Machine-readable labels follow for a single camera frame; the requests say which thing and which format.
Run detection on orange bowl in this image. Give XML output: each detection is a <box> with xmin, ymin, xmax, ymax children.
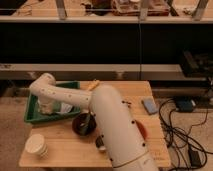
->
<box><xmin>136</xmin><ymin>120</ymin><xmax>147</xmax><ymax>140</ymax></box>

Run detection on dark purple bowl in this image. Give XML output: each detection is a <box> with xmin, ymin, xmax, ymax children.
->
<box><xmin>72</xmin><ymin>113</ymin><xmax>97</xmax><ymax>136</ymax></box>

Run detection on green plastic tray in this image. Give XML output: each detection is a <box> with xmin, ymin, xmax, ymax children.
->
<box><xmin>23</xmin><ymin>81</ymin><xmax>82</xmax><ymax>124</ymax></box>

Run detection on green vegetable toy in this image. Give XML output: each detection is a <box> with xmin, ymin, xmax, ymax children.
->
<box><xmin>81</xmin><ymin>113</ymin><xmax>92</xmax><ymax>134</ymax></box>

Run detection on dark box on shelf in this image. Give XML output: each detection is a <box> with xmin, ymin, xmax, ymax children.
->
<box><xmin>179</xmin><ymin>51</ymin><xmax>213</xmax><ymax>77</ymax></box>

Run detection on small metal cup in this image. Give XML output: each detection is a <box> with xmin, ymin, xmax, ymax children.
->
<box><xmin>95</xmin><ymin>137</ymin><xmax>106</xmax><ymax>152</ymax></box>

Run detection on black cables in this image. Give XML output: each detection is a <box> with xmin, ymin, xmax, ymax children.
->
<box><xmin>157</xmin><ymin>96</ymin><xmax>213</xmax><ymax>171</ymax></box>

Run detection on clear plastic bag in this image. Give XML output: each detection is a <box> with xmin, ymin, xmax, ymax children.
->
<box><xmin>56</xmin><ymin>103</ymin><xmax>73</xmax><ymax>115</ymax></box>

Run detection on black power adapter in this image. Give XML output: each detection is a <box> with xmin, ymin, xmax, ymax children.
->
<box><xmin>175</xmin><ymin>97</ymin><xmax>196</xmax><ymax>112</ymax></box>

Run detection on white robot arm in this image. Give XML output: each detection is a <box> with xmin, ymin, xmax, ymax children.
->
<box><xmin>29</xmin><ymin>73</ymin><xmax>159</xmax><ymax>171</ymax></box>

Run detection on blue sponge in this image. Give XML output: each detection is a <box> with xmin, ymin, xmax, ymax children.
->
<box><xmin>142</xmin><ymin>98</ymin><xmax>158</xmax><ymax>114</ymax></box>

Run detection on metal shelf rack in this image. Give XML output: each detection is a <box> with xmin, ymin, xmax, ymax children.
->
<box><xmin>0</xmin><ymin>0</ymin><xmax>213</xmax><ymax>80</ymax></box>

